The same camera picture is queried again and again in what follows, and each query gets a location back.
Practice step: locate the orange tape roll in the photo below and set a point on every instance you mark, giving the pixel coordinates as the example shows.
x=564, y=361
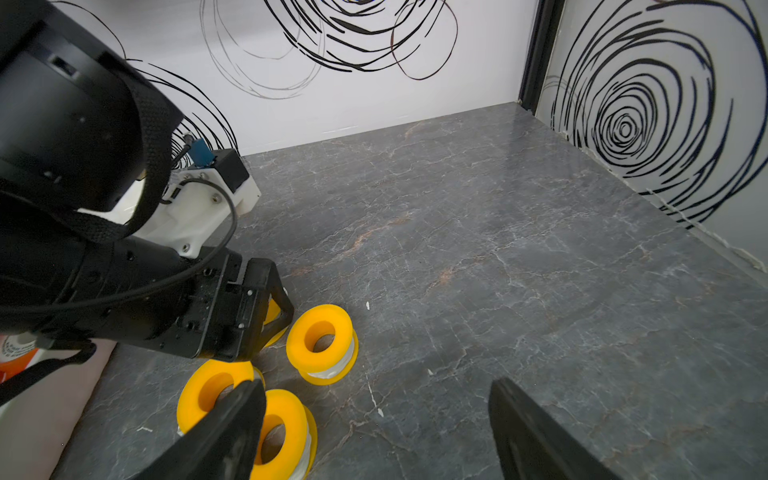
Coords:
x=17, y=353

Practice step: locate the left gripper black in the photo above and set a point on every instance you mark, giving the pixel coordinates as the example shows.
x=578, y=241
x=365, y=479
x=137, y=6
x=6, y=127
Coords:
x=213, y=314

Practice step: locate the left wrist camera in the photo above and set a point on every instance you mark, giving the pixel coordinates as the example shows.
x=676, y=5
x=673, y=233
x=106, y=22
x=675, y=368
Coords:
x=197, y=200

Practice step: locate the yellow tape roll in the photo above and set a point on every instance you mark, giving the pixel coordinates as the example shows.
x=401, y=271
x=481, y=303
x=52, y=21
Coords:
x=323, y=345
x=204, y=387

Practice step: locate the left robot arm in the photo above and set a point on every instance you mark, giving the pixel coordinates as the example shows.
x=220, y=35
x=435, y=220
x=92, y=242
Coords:
x=109, y=196

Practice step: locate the yellow tape roll end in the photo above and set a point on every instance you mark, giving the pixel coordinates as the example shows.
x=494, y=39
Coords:
x=276, y=312

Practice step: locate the white plastic storage box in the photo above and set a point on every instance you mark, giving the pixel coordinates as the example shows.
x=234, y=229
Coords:
x=37, y=425

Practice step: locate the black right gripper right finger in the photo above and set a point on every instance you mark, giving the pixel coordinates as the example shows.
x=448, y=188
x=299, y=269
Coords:
x=531, y=445

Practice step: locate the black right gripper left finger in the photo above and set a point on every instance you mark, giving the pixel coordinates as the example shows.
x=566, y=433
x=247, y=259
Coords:
x=223, y=445

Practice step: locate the black vertical frame post right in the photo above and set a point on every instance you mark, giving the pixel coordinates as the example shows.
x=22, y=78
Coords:
x=544, y=32

